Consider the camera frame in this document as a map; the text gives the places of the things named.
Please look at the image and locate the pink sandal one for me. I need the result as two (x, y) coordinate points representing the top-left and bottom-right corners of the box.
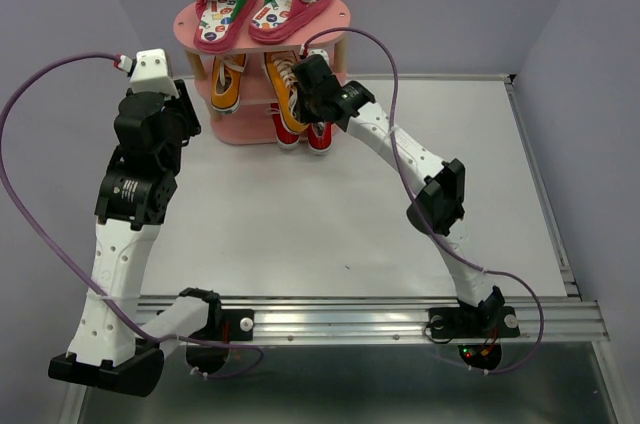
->
(248, 0), (333, 45)
(193, 0), (257, 54)

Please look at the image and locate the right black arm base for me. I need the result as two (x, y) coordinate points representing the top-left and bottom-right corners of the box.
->
(422, 286), (521, 373)

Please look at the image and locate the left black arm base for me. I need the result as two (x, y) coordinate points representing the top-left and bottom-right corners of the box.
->
(179, 287), (256, 379)

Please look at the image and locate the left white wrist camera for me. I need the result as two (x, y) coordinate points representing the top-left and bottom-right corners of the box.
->
(129, 48), (178, 98)

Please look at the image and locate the red sneaker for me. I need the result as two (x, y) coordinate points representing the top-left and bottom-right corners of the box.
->
(307, 122), (332, 155)
(269, 103), (300, 150)

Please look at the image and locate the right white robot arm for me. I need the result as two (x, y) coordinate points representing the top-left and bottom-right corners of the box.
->
(292, 55), (504, 334)

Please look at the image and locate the aluminium mounting rail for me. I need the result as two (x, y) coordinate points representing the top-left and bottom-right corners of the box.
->
(134, 295), (612, 345)

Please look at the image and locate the orange sneaker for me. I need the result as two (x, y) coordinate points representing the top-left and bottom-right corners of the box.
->
(210, 54), (247, 114)
(263, 51), (308, 135)

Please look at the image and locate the pink three-tier shoe shelf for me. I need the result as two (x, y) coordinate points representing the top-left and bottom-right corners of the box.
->
(174, 0), (350, 145)

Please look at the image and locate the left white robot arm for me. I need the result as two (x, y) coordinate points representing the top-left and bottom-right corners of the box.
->
(48, 79), (223, 397)

